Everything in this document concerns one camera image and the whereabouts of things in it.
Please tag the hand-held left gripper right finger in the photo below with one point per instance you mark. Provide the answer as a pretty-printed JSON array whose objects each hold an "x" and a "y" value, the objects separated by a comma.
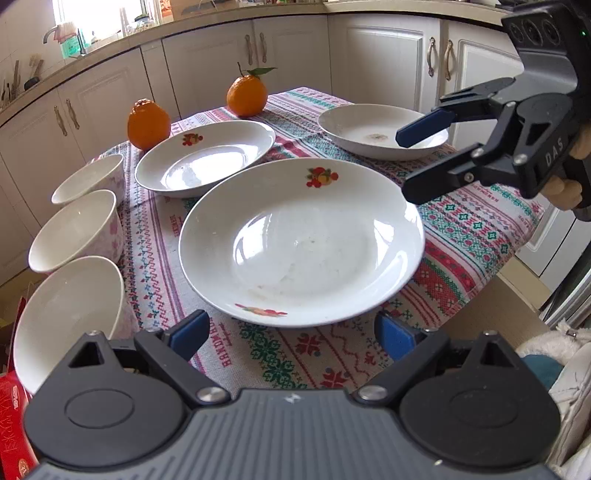
[{"x": 393, "y": 335}]

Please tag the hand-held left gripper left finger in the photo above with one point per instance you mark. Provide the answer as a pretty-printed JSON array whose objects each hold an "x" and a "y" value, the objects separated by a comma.
[{"x": 189, "y": 331}]

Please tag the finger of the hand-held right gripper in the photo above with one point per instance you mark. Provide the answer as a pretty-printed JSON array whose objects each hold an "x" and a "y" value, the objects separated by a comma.
[
  {"x": 422, "y": 129},
  {"x": 434, "y": 182}
]

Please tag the plain white plate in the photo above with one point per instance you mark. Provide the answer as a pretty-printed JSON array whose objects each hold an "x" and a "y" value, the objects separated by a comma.
[{"x": 360, "y": 129}]

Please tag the plain white bowl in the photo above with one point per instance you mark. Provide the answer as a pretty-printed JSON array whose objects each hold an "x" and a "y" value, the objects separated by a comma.
[{"x": 64, "y": 318}]

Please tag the large white fruit-print plate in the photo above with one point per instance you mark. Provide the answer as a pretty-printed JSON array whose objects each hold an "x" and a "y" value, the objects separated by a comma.
[{"x": 300, "y": 249}]

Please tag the white bowl pink flowers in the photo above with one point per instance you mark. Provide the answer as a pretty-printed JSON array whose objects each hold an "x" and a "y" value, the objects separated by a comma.
[
  {"x": 87, "y": 177},
  {"x": 74, "y": 235}
]

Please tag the medium white fruit-print plate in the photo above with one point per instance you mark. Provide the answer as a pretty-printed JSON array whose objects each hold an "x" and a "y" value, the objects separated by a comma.
[{"x": 207, "y": 161}]

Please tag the person's right hand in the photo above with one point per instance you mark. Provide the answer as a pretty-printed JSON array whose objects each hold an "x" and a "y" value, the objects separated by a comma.
[{"x": 565, "y": 191}]

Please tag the patterned woven tablecloth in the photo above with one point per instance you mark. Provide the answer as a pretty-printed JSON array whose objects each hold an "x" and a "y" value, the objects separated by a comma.
[{"x": 466, "y": 230}]

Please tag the brown cardboard box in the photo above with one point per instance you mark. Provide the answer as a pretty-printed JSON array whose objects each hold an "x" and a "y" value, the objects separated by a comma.
[{"x": 503, "y": 314}]

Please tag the teal cloth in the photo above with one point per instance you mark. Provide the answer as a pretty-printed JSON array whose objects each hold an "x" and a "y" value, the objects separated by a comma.
[{"x": 542, "y": 369}]

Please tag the orange with green leaf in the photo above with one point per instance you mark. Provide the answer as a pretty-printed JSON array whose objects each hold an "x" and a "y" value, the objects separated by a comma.
[{"x": 247, "y": 97}]

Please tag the white fleece garment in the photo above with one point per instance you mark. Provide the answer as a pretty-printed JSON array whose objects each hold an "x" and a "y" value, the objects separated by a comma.
[{"x": 572, "y": 392}]

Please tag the red box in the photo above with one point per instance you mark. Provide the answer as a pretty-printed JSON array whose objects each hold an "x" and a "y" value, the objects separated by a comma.
[{"x": 14, "y": 415}]

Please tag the orange without leaf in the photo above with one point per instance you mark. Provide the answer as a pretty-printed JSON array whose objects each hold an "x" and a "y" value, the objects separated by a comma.
[{"x": 147, "y": 127}]

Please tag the white kitchen cabinets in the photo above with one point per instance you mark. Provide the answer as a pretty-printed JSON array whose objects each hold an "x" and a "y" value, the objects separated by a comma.
[{"x": 207, "y": 60}]

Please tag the silver faucet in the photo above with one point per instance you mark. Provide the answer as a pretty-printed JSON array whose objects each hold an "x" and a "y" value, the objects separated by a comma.
[{"x": 47, "y": 34}]

